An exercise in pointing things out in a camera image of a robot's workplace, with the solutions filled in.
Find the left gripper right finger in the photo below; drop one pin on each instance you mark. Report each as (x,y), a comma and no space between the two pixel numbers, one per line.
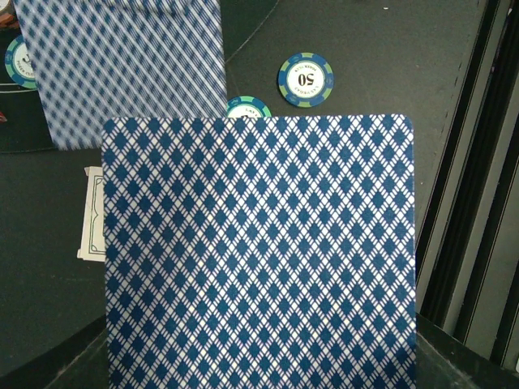
(444,362)

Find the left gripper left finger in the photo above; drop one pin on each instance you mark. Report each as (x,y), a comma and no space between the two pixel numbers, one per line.
(42,370)

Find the blue patterned card deck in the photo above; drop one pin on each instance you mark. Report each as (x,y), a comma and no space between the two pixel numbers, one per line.
(260,252)

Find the single blue patterned card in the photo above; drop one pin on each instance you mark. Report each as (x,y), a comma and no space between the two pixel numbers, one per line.
(97,60)

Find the single green poker chip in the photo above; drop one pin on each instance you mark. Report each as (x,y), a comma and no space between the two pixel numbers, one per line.
(247,106)

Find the round black poker mat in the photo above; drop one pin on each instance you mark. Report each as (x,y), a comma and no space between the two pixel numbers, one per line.
(25,127)

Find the black aluminium rail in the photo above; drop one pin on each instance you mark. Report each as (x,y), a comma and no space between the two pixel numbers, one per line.
(467,253)

